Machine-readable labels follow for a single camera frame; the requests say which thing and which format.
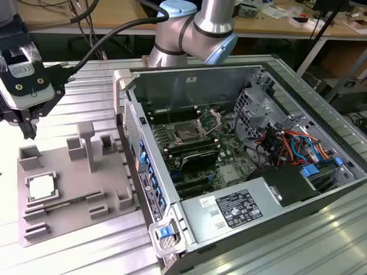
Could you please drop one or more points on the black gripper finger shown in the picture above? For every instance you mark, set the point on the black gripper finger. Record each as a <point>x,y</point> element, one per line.
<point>7,116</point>
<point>28,129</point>

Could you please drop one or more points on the silver CPU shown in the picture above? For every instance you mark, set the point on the silver CPU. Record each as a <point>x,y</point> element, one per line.
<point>42,187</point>

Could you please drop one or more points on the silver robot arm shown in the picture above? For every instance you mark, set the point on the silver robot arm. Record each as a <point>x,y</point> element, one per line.
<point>212,17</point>

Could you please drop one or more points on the black RAM slot bank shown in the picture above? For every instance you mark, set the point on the black RAM slot bank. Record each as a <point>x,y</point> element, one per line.
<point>192,147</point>
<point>177,114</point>

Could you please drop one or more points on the CPU socket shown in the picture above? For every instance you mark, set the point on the CPU socket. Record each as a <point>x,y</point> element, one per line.
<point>186,133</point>

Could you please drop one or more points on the black expansion slot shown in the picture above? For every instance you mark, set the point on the black expansion slot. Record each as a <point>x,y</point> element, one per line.
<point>195,190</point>
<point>189,182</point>

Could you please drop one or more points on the grey parts rack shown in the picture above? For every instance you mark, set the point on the grey parts rack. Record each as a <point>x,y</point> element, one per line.
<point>74,177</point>

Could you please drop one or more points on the green RAM stick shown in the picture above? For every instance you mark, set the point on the green RAM stick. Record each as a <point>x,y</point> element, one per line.
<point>71,201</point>

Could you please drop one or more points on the thin locking lever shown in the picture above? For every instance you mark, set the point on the thin locking lever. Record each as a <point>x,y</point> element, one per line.
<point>169,117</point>

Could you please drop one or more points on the blue case latch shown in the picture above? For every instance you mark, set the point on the blue case latch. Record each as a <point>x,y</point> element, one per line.
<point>165,232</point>

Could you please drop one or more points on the open PC case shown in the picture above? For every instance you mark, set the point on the open PC case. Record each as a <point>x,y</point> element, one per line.
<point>200,83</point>

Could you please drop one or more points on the green motherboard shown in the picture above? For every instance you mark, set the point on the green motherboard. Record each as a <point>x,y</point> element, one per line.
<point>229,154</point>

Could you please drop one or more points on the silver power supply unit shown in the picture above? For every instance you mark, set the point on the silver power supply unit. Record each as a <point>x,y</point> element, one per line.
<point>206,226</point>

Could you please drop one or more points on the silver chipset heatsink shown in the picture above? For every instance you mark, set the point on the silver chipset heatsink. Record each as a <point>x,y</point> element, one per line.
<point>230,173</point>

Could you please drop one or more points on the metal drive cage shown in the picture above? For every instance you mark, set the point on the metal drive cage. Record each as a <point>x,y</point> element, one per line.
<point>258,114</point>

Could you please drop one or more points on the grey green circuit device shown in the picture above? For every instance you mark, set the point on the grey green circuit device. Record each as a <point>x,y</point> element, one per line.
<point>246,11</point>

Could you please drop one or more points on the black fan shroud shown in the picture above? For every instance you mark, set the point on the black fan shroud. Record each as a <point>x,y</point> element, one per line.
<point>286,183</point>

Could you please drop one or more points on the small white box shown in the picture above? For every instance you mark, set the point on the small white box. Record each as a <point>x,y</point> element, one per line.
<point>311,25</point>

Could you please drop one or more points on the small blue clip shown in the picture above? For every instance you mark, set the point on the small blue clip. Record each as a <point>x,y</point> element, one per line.
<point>338,161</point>

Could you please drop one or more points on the black monitor stand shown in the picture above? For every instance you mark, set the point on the black monitor stand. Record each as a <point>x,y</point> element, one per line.
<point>329,4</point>

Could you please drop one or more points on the black computer tower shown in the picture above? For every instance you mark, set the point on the black computer tower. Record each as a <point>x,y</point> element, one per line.
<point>352,100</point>

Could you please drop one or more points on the brown cardboard piece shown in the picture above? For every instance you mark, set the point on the brown cardboard piece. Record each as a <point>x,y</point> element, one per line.
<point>357,26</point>

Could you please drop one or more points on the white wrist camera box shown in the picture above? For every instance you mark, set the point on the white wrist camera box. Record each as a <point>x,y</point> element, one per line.
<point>31,97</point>

